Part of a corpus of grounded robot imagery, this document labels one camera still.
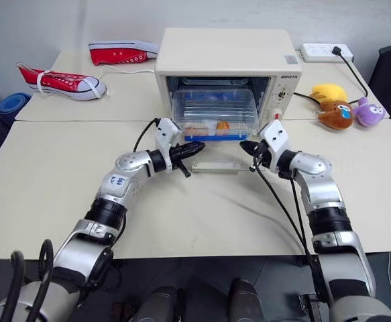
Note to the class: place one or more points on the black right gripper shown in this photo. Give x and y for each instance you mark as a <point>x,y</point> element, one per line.
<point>263,154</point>

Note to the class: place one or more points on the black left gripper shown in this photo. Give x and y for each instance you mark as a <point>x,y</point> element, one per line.
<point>176,153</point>

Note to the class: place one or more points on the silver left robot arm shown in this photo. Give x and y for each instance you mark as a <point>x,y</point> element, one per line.
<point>131,164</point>

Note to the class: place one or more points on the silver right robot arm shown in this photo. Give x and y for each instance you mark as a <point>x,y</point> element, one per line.
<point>310,167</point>

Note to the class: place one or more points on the orange food piece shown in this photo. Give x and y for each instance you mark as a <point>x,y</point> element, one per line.
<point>223,125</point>

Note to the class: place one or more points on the cream oven dial knob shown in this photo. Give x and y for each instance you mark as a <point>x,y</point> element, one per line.
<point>277,112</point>

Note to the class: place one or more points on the clear food container blue base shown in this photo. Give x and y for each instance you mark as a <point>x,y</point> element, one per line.
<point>215,107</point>

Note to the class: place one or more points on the cream toaster oven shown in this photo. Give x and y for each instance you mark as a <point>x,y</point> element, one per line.
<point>225,53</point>

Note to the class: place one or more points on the brown plush toy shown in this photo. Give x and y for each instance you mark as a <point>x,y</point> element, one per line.
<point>336,115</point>

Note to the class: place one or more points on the yellow plush toy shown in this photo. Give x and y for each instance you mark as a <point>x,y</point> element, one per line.
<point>329,92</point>

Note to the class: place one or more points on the red code sticker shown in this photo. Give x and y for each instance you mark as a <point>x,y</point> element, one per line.
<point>291,59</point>

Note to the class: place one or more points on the red canvas sneaker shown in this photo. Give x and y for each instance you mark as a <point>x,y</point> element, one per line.
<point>64,84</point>
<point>121,55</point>

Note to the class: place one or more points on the purple plush toy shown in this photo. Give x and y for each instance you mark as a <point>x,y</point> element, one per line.
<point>369,112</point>

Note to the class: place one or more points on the white power strip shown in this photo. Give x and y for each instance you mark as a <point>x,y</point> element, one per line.
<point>322,52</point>

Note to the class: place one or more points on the dark rounded shape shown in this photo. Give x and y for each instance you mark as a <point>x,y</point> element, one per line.
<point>160,303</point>
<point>247,300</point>

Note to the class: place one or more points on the blue rolled mat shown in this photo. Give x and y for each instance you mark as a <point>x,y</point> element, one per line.
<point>12,104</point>

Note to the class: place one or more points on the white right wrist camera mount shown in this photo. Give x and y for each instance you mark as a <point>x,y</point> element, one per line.
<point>275,134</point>

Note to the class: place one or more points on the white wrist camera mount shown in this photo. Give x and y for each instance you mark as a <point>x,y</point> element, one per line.
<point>275,134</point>
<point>165,132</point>

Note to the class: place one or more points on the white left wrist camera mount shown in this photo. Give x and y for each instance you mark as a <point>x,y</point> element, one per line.
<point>165,132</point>

